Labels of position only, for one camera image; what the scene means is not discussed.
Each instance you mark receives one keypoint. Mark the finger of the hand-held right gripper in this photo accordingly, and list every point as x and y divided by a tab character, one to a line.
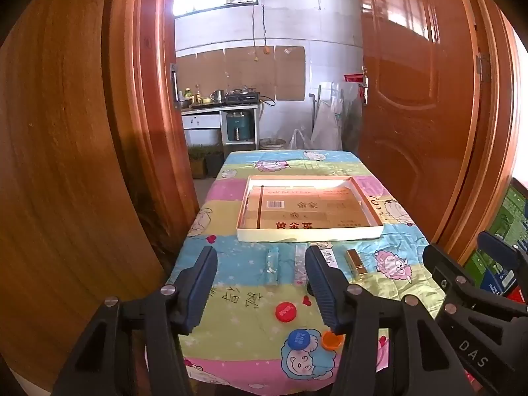
497	251
447	272

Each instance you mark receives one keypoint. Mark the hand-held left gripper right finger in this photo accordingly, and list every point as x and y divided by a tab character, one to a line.
319	282

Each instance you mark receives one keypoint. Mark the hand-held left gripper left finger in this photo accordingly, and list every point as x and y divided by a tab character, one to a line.
201	282

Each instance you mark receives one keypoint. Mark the gold lighter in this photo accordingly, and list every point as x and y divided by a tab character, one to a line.
357	262

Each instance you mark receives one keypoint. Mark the red bottle cap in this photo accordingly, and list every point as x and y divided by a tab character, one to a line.
285	312

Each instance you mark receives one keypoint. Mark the teal patterned lighter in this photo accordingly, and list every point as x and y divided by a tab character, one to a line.
272	266

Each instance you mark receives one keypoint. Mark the blue bottle cap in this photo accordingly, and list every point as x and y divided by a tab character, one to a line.
299	338

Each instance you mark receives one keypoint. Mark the orange bottle cap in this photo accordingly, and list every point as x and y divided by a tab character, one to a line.
332	340

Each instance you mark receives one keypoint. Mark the shallow cardboard box tray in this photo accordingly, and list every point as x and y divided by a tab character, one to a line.
307	210

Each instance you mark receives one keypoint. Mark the green cardboard box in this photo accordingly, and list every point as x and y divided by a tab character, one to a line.
507	218

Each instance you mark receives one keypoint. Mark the cartoon printed tablecloth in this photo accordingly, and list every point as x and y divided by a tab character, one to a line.
247	297

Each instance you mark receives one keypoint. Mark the planter with green sprouts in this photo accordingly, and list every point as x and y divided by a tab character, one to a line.
204	159

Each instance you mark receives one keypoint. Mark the small white plastic bag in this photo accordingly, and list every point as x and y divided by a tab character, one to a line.
299	140

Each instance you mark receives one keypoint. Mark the round basin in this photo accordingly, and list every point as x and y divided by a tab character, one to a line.
272	144

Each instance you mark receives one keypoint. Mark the large white plastic bag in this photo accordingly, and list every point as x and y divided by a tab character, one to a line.
326	123

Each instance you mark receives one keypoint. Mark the green air fryer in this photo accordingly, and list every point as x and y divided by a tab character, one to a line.
239	126

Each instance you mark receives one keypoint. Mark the white kitchen counter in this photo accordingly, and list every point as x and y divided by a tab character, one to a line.
202	120

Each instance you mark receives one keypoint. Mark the brown wooden door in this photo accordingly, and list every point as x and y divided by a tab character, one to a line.
412	111

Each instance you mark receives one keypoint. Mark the metal bowl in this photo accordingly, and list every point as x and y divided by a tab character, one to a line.
185	104

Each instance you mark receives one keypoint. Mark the metal door hinge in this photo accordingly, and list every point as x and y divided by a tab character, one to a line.
483	68

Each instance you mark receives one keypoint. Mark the metal kettle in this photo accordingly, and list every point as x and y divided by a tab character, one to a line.
217	96

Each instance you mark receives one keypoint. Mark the brown sauce bottle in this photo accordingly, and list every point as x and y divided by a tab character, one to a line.
198	95

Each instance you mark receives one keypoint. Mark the yellow-green bottle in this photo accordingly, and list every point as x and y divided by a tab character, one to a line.
189	95

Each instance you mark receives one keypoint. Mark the black gas stove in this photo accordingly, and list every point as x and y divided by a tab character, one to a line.
242	97

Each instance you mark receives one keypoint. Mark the metal door strike plate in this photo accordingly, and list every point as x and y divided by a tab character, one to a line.
174	86

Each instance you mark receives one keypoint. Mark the red paper strip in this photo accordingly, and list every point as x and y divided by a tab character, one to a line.
352	77

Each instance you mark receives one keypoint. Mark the cardboard sheet on wall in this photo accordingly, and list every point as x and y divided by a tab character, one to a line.
247	72

